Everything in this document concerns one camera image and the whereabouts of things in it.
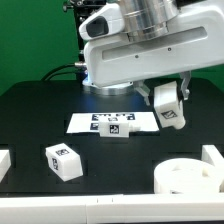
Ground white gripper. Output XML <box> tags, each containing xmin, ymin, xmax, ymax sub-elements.
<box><xmin>79</xmin><ymin>2</ymin><xmax>224</xmax><ymax>106</ymax></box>

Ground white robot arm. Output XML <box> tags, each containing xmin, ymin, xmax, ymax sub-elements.
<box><xmin>79</xmin><ymin>0</ymin><xmax>224</xmax><ymax>98</ymax></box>

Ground white paper with tags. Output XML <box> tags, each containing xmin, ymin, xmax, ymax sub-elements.
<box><xmin>67</xmin><ymin>112</ymin><xmax>159</xmax><ymax>133</ymax></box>

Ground white obstacle wall right piece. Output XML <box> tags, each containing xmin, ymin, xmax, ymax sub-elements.
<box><xmin>201</xmin><ymin>145</ymin><xmax>224</xmax><ymax>170</ymax></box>

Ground white obstacle wall piece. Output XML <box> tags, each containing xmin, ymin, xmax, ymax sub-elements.
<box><xmin>201</xmin><ymin>145</ymin><xmax>224</xmax><ymax>170</ymax></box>
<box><xmin>0</xmin><ymin>150</ymin><xmax>11</xmax><ymax>182</ymax></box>

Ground black camera stand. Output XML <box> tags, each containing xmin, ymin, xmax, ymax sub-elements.
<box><xmin>63</xmin><ymin>0</ymin><xmax>106</xmax><ymax>62</ymax></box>

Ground black cables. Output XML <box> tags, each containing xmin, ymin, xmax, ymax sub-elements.
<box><xmin>41</xmin><ymin>61</ymin><xmax>88</xmax><ymax>82</ymax></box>

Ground white front rail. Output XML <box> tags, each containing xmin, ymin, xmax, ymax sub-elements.
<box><xmin>0</xmin><ymin>193</ymin><xmax>224</xmax><ymax>224</ymax></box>

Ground white obstacle wall left piece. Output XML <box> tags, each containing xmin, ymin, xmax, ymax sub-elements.
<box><xmin>0</xmin><ymin>150</ymin><xmax>11</xmax><ymax>182</ymax></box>

